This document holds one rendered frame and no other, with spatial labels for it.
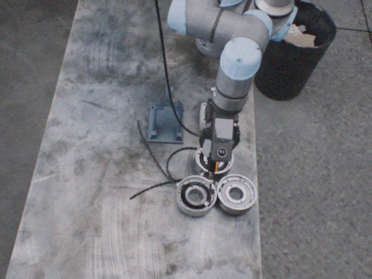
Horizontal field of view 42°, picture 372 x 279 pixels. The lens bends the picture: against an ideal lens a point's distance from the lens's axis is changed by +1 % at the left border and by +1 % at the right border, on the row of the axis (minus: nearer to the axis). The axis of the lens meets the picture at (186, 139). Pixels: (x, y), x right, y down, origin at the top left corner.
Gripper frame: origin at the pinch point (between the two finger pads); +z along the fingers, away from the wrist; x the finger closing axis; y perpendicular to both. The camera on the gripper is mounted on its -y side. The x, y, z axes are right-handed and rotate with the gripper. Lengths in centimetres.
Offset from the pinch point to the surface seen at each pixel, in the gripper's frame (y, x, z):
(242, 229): -13.3, -9.0, 13.2
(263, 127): 80, -44, 93
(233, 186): -2.6, -7.0, 10.3
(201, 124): 17.2, 1.2, 9.9
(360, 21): 168, -114, 94
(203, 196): -5.8, 1.2, 10.4
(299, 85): 99, -62, 81
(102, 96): 27.6, 30.6, 13.3
